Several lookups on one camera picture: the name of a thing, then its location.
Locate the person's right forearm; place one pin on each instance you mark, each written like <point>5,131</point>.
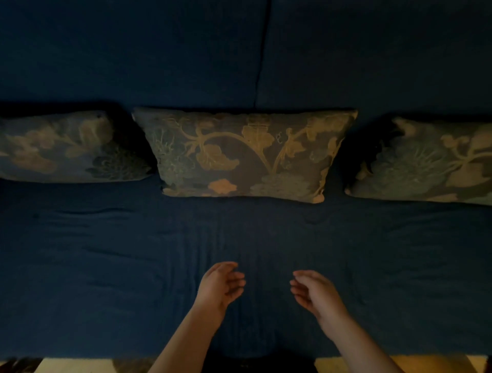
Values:
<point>361,346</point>

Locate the floral pillow with dark flower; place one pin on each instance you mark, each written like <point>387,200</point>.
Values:
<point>57,150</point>

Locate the person's right fingers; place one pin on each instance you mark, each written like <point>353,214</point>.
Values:
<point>299,283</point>

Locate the cream and dark patterned rug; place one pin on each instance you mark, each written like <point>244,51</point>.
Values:
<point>430,365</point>

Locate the person's left fingers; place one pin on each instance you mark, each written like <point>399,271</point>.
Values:
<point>236,283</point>

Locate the floral pillow with tan vine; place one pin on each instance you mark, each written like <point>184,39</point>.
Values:
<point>238,153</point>

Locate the floral pillow with teal flower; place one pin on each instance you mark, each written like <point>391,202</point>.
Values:
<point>426,165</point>

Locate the person's left forearm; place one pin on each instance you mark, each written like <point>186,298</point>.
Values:
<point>188,342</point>

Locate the person's left hand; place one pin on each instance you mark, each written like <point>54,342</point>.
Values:
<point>215,286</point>

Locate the dark blue sofa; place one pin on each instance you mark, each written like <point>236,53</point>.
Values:
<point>96,269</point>

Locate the person's right hand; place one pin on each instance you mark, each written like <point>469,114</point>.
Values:
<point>321,294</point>

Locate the person's dark clothing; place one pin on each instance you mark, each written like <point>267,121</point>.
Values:
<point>261,363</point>

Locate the wide dark blue back cushion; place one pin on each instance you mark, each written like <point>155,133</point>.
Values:
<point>127,50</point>

